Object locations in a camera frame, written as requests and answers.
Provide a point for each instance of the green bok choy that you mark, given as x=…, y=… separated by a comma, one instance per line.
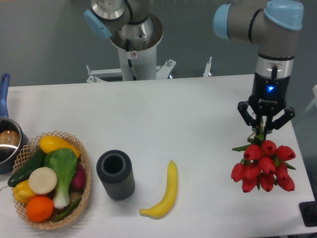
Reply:
x=63, y=162

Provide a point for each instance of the blue handled saucepan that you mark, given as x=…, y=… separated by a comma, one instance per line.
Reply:
x=12, y=138

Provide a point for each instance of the dark grey ribbed vase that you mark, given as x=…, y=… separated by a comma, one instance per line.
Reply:
x=114, y=169

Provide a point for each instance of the yellow banana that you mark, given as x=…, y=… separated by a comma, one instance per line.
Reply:
x=167, y=202

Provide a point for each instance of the yellow bell pepper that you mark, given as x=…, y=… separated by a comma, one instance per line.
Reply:
x=23, y=193

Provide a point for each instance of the second robot arm silver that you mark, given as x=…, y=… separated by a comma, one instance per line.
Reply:
x=127, y=23

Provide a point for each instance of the dark green cucumber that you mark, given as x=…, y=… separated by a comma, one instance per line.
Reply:
x=23, y=173

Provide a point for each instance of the woven wicker basket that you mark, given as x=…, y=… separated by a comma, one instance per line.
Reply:
x=78, y=196

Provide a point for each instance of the red tulip bouquet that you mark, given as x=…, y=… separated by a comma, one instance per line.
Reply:
x=264, y=164

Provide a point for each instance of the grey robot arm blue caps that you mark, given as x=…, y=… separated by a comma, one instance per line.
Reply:
x=274, y=25

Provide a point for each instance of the green bean pod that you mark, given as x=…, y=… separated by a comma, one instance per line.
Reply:
x=68, y=211

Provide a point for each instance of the yellow squash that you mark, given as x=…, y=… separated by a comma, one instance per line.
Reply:
x=50, y=143

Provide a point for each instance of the orange fruit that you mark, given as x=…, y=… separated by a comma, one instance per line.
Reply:
x=39, y=208

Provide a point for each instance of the purple red onion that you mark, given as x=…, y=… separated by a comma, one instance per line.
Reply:
x=79, y=179

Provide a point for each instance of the black device at edge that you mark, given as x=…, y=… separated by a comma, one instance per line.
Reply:
x=309, y=213

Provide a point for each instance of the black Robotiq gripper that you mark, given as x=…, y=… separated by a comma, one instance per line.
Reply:
x=267, y=99

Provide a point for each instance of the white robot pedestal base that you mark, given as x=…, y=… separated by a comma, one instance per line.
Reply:
x=134, y=66

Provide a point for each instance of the white object right edge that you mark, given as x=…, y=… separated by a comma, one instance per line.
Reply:
x=312, y=103

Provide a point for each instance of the cream round bun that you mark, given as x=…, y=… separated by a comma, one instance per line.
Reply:
x=42, y=180

